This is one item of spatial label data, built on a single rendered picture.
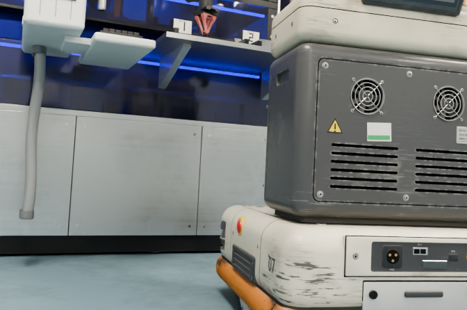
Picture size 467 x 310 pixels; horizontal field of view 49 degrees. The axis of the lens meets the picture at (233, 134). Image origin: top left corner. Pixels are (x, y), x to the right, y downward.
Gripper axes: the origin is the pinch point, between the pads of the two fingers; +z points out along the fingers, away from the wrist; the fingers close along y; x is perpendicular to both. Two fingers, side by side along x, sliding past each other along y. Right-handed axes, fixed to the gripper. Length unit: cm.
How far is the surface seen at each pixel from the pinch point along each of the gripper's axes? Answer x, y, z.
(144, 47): 39.9, -20.9, 18.1
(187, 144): -9, 22, 45
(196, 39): 14.3, -13.9, 9.0
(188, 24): -6.1, 20.9, -9.2
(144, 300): 44, -34, 96
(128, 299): 48, -31, 96
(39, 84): 60, 17, 28
